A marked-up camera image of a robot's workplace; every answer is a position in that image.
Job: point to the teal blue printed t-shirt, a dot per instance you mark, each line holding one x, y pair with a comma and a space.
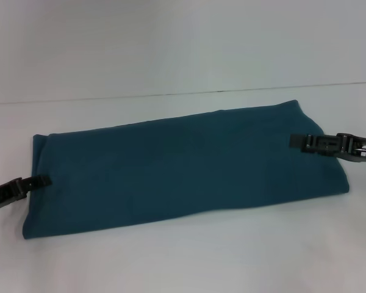
183, 164

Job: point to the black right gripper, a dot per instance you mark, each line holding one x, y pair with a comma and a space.
360, 148

